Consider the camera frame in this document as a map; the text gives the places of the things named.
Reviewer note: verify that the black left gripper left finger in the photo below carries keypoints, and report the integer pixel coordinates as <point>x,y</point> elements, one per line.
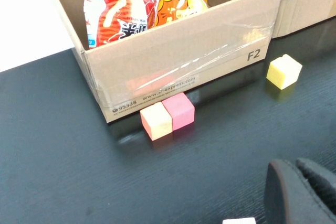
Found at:
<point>288,197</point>

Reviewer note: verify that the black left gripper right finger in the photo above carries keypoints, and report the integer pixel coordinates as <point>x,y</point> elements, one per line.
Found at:
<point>320,182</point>

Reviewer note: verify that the red shrimp chips bag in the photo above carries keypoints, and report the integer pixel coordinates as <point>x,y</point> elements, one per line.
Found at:
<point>118,9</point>

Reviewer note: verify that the large orange fries snack bag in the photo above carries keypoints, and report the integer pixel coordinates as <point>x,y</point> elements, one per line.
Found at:
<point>178,3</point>

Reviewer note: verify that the pale white foam cube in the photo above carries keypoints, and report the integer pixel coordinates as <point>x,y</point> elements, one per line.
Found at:
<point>239,221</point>

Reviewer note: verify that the yellow foam cube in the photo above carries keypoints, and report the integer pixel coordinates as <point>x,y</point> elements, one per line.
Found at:
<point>284,72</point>

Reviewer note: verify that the pink foam cube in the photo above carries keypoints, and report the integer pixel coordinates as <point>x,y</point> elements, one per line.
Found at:
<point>181,111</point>

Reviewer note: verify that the orange foam cube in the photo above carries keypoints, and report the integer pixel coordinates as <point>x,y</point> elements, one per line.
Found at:
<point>157,121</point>

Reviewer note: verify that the cardboard box with label sticker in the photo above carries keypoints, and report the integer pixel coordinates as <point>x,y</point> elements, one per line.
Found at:
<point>304,9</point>

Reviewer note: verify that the cardboard box with F2 print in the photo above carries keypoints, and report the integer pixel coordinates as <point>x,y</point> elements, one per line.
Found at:
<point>170,56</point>

